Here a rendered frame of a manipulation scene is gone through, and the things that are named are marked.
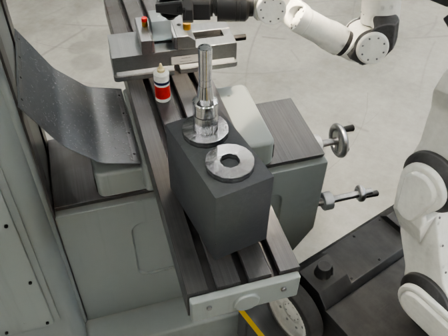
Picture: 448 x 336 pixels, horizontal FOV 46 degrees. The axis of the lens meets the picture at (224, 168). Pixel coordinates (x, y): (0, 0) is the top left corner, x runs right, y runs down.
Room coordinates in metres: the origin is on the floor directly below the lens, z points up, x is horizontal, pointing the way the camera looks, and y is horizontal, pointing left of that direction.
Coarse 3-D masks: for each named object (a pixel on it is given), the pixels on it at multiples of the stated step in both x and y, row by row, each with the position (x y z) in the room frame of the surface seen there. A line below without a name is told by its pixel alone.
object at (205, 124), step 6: (198, 114) 0.75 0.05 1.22; (204, 114) 0.74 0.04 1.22; (210, 114) 0.75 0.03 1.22; (216, 114) 0.76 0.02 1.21; (198, 120) 0.75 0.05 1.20; (204, 120) 0.74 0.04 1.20; (210, 120) 0.75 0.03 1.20; (216, 120) 0.76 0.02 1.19; (198, 126) 0.75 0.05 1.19; (204, 126) 0.74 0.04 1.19; (210, 126) 0.75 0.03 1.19; (216, 126) 0.76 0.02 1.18; (198, 132) 0.75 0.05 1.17; (204, 132) 0.74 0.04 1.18; (210, 132) 0.75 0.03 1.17
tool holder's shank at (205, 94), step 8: (200, 48) 0.76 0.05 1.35; (208, 48) 0.77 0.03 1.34; (200, 56) 0.76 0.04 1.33; (208, 56) 0.76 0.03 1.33; (200, 64) 0.76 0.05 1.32; (208, 64) 0.76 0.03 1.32; (200, 72) 0.76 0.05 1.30; (208, 72) 0.76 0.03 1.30; (200, 80) 0.76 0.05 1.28; (208, 80) 0.76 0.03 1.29; (200, 88) 0.76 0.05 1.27; (208, 88) 0.76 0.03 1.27; (200, 96) 0.76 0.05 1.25; (208, 96) 0.75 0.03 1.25
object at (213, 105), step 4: (196, 96) 0.78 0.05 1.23; (196, 100) 0.77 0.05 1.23; (212, 100) 0.77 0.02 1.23; (216, 100) 0.77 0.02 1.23; (196, 104) 0.75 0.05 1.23; (200, 104) 0.76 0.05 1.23; (204, 104) 0.76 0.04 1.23; (208, 104) 0.76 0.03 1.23; (212, 104) 0.76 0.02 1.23; (216, 104) 0.76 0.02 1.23; (196, 108) 0.75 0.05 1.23; (200, 108) 0.75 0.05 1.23; (204, 108) 0.75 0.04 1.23; (208, 108) 0.75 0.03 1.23; (212, 108) 0.75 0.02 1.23; (216, 108) 0.76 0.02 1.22; (204, 112) 0.74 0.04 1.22
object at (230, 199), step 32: (192, 128) 0.77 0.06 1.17; (224, 128) 0.77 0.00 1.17; (192, 160) 0.69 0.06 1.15; (224, 160) 0.69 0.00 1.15; (256, 160) 0.70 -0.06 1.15; (192, 192) 0.68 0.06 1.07; (224, 192) 0.61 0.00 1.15; (256, 192) 0.64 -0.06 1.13; (224, 224) 0.61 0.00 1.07; (256, 224) 0.64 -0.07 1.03; (224, 256) 0.61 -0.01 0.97
